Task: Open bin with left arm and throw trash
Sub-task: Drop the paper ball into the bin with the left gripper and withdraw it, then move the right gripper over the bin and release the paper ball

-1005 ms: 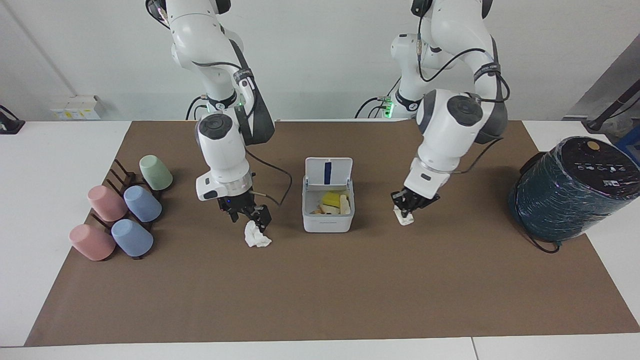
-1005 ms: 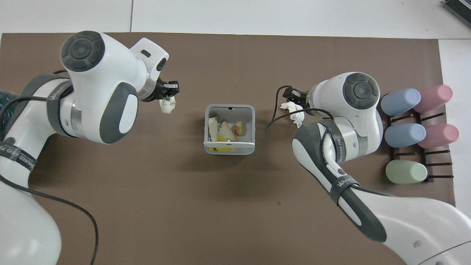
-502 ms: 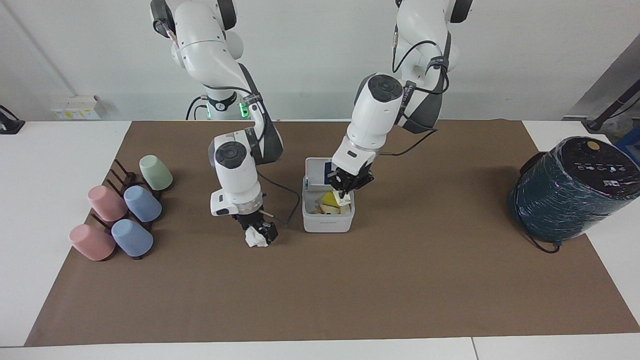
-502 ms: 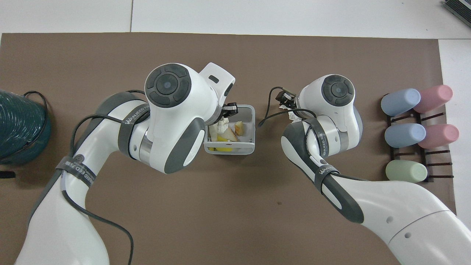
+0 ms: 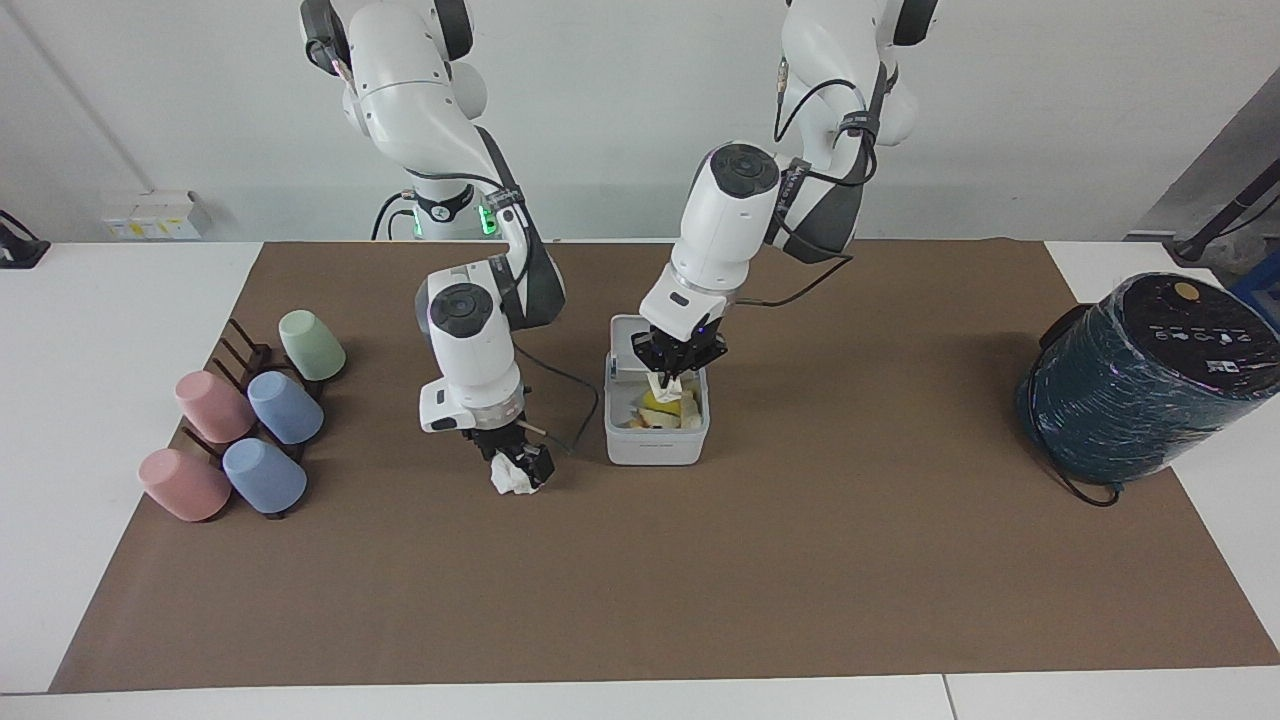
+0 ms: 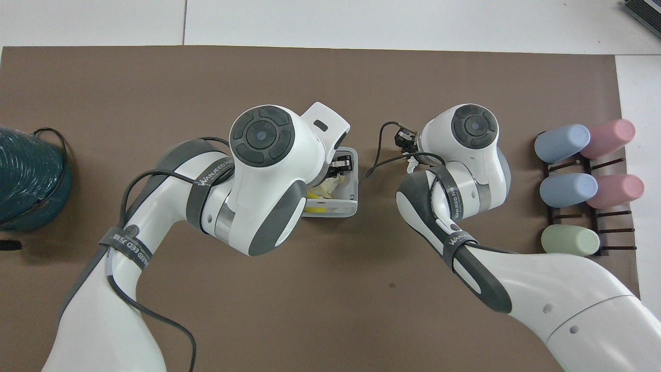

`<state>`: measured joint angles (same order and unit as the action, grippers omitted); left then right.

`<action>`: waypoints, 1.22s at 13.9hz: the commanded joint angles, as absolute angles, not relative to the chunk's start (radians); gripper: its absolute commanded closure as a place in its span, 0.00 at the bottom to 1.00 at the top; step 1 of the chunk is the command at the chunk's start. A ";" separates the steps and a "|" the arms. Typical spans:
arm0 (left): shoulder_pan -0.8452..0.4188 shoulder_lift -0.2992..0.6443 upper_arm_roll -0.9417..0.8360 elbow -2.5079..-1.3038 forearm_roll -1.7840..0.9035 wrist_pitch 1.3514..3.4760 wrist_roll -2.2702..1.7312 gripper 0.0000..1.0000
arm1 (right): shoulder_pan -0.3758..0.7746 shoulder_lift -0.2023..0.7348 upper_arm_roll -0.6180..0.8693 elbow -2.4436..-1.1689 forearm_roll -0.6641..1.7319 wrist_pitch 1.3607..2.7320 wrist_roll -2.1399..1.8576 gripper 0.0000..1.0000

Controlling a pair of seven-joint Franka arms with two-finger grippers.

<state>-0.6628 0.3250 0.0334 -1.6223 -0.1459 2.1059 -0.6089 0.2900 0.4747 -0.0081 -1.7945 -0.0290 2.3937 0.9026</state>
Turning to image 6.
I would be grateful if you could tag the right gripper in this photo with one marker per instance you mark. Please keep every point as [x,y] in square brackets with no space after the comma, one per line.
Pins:
[404,139]

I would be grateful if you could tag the small white trash bin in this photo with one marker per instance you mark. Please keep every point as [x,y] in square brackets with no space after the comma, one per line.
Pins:
[351,201]

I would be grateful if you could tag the white paper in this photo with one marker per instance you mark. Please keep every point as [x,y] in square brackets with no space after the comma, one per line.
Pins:
[412,165]

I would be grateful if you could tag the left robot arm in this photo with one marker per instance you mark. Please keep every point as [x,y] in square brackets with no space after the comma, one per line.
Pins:
[258,206]

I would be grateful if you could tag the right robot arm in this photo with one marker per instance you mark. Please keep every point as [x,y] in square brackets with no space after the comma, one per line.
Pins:
[542,289]

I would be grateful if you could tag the yellow trash piece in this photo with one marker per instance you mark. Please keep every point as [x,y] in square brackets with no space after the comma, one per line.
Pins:
[316,208]

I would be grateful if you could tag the teal ribbed bin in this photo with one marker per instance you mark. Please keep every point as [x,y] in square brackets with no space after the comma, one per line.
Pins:
[26,181]

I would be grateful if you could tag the crumpled cream paper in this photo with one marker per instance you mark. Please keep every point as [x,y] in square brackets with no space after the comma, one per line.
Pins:
[329,188]

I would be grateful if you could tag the blue cup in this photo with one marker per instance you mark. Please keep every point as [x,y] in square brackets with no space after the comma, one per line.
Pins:
[568,189]
[562,143]

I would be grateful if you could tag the green cup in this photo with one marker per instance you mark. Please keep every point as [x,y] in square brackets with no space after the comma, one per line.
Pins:
[569,240]

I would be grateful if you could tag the pink cup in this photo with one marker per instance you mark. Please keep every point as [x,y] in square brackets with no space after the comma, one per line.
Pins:
[612,137]
[619,191]

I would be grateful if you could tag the dark brown cup rack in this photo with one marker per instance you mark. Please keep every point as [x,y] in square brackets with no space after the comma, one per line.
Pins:
[614,213]

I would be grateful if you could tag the black stand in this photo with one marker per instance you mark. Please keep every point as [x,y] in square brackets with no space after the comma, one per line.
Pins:
[9,245]

